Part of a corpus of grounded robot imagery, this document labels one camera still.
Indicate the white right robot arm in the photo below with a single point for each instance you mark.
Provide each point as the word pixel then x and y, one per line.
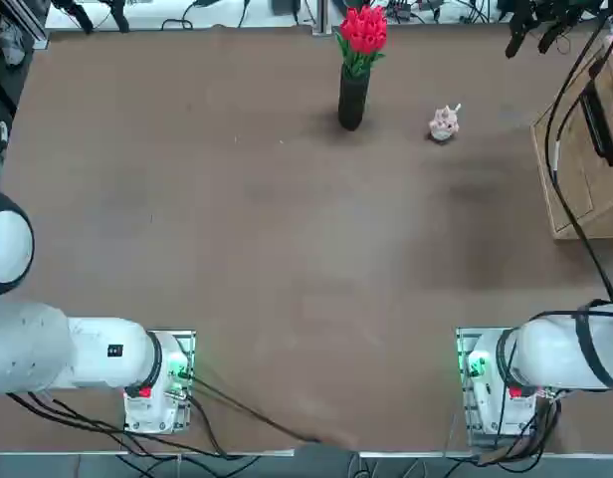
pixel 550 348

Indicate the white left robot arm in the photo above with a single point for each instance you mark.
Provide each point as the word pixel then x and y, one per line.
pixel 87 358

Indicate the red tulip bouquet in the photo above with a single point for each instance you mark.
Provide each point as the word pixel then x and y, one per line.
pixel 363 30

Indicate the pink doll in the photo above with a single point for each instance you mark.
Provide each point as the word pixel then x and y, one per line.
pixel 443 124

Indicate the aluminium profile post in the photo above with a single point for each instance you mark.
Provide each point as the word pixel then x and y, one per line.
pixel 324 17

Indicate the black cylindrical vase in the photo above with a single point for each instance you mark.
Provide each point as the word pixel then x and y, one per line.
pixel 352 102

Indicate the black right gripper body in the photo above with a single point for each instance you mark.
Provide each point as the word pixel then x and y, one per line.
pixel 550 7

